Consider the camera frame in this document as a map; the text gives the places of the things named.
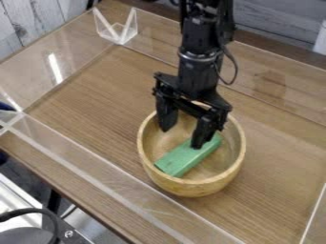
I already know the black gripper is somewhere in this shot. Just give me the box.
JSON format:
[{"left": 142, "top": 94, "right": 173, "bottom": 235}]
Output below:
[{"left": 152, "top": 50, "right": 231, "bottom": 150}]

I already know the green rectangular block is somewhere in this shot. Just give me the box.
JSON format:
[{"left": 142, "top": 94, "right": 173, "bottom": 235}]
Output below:
[{"left": 153, "top": 133, "right": 223, "bottom": 177}]

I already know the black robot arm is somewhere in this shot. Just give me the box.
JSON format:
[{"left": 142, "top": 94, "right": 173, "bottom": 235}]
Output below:
[{"left": 152, "top": 0, "right": 235, "bottom": 149}]

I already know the brown wooden bowl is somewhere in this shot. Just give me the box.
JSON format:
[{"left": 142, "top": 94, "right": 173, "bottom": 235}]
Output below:
[{"left": 136, "top": 112, "right": 247, "bottom": 197}]

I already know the black table leg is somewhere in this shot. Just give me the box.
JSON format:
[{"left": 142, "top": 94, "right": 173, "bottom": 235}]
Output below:
[{"left": 46, "top": 190, "right": 62, "bottom": 214}]

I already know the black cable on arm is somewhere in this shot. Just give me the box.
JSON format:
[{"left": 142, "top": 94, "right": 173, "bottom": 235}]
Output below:
[{"left": 213, "top": 31, "right": 239, "bottom": 86}]

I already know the clear acrylic enclosure wall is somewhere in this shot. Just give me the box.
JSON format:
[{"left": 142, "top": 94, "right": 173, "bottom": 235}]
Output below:
[{"left": 0, "top": 0, "right": 326, "bottom": 244}]

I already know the black cable bottom left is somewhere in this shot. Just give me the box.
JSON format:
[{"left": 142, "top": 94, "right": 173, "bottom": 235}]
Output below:
[{"left": 0, "top": 207, "right": 61, "bottom": 244}]

